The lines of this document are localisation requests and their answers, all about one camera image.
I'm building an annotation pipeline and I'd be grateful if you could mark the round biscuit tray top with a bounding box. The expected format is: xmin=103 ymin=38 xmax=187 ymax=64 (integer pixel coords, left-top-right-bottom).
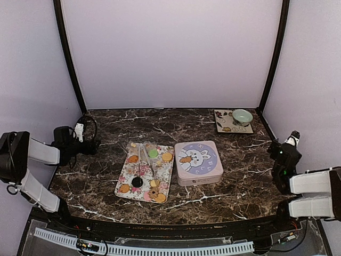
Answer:
xmin=161 ymin=152 xmax=173 ymax=162

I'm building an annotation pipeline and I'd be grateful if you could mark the clear box lid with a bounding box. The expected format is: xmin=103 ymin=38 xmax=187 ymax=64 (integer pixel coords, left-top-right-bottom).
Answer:
xmin=175 ymin=140 xmax=224 ymax=181

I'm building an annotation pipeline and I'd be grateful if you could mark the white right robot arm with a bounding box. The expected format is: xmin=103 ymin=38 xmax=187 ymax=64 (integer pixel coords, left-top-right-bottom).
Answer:
xmin=267 ymin=136 xmax=340 ymax=231

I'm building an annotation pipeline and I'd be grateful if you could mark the pink round cookie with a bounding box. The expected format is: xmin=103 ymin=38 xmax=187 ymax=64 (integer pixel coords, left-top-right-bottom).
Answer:
xmin=143 ymin=191 xmax=151 ymax=201

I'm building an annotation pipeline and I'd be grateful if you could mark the floral square coaster plate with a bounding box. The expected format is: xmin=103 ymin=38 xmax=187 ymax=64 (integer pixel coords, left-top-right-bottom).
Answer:
xmin=214 ymin=109 xmax=254 ymax=134

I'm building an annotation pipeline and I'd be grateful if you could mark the metal tongs white handle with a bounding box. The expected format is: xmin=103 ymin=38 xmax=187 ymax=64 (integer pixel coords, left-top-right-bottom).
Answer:
xmin=137 ymin=143 xmax=156 ymax=178

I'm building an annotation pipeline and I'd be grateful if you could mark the compartment cookie box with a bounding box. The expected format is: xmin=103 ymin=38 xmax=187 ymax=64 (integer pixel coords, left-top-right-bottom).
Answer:
xmin=177 ymin=174 xmax=222 ymax=186

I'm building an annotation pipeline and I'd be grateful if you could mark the green ceramic bowl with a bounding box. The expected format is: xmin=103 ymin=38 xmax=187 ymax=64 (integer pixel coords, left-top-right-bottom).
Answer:
xmin=232 ymin=109 xmax=253 ymax=126

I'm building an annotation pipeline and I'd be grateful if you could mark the left black frame post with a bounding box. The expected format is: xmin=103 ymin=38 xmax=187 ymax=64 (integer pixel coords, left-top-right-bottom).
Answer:
xmin=53 ymin=0 xmax=87 ymax=114

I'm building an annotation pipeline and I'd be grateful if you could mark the floral cookie tray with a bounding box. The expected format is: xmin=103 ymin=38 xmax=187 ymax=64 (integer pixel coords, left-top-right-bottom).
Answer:
xmin=114 ymin=141 xmax=175 ymax=204

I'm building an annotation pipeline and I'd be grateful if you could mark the black frame post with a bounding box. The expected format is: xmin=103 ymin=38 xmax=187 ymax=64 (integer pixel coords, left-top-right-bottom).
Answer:
xmin=257 ymin=0 xmax=290 ymax=115
xmin=53 ymin=0 xmax=87 ymax=114

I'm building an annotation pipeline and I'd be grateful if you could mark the green round cookie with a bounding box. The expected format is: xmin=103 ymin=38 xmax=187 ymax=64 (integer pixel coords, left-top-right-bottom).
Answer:
xmin=148 ymin=149 xmax=158 ymax=158

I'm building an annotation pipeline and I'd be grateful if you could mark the brown flower cookie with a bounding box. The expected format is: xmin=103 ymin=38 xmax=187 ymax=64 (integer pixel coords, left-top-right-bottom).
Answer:
xmin=148 ymin=187 xmax=159 ymax=199

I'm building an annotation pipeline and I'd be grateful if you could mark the orange chip cookie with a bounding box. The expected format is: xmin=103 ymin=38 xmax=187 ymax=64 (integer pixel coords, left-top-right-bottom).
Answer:
xmin=128 ymin=155 xmax=139 ymax=163

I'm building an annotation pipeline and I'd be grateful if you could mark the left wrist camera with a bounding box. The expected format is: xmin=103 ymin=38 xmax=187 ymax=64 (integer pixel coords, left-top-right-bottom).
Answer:
xmin=74 ymin=122 xmax=85 ymax=142

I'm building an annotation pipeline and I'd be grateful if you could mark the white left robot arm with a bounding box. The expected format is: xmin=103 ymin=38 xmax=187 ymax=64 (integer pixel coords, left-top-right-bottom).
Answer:
xmin=1 ymin=124 xmax=100 ymax=233

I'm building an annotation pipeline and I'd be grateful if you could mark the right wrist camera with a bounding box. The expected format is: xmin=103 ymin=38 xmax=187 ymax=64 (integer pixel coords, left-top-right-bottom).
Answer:
xmin=285 ymin=130 xmax=301 ymax=147

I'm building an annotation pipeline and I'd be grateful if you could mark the white cable duct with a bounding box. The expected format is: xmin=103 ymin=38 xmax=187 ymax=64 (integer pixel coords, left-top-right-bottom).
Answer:
xmin=34 ymin=228 xmax=255 ymax=255

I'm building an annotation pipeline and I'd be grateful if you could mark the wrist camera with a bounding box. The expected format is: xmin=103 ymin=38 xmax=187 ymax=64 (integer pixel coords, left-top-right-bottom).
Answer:
xmin=74 ymin=122 xmax=85 ymax=142
xmin=285 ymin=130 xmax=301 ymax=147

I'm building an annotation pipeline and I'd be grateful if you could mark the right black frame post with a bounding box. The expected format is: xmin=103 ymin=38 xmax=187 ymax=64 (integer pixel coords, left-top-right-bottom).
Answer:
xmin=257 ymin=0 xmax=290 ymax=115

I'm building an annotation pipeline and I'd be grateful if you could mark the black chocolate sandwich cookie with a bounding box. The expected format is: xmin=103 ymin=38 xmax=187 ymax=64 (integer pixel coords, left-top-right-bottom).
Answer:
xmin=132 ymin=177 xmax=143 ymax=188

